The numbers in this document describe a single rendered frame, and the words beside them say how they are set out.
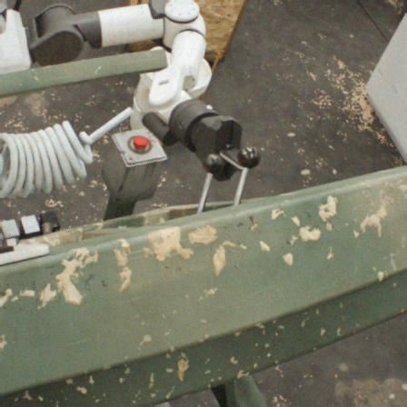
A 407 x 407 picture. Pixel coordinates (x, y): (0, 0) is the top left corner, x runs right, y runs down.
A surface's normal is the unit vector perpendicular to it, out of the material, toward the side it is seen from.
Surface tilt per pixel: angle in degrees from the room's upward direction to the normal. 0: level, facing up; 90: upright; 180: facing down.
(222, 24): 90
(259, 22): 0
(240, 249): 35
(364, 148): 0
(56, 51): 77
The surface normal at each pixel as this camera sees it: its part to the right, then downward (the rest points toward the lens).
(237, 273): 0.46, -0.04
